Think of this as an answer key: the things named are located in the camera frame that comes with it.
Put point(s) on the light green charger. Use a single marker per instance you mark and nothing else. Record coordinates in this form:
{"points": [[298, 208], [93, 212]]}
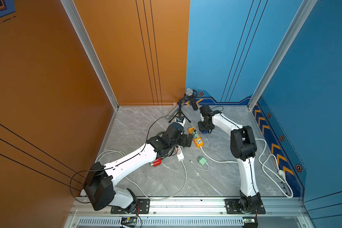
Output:
{"points": [[202, 161]]}

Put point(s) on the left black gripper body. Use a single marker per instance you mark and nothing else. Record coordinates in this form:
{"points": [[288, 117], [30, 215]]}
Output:
{"points": [[183, 140]]}

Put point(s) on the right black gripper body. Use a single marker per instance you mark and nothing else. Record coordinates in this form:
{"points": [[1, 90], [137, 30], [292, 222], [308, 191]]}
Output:
{"points": [[203, 126]]}

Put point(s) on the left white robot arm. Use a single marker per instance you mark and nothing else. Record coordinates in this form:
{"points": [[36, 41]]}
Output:
{"points": [[100, 183]]}

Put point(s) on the yellow power strip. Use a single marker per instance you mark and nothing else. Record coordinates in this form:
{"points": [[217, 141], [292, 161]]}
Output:
{"points": [[198, 142]]}

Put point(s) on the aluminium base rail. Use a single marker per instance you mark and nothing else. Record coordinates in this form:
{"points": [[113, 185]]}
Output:
{"points": [[193, 212]]}

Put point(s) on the white power strip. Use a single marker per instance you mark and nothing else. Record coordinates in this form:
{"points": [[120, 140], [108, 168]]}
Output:
{"points": [[179, 153]]}

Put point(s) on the black tripod stand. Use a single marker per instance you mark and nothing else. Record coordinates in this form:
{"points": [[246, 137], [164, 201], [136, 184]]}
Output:
{"points": [[177, 112]]}

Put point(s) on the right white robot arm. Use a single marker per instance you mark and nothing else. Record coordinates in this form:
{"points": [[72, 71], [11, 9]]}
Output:
{"points": [[243, 147]]}

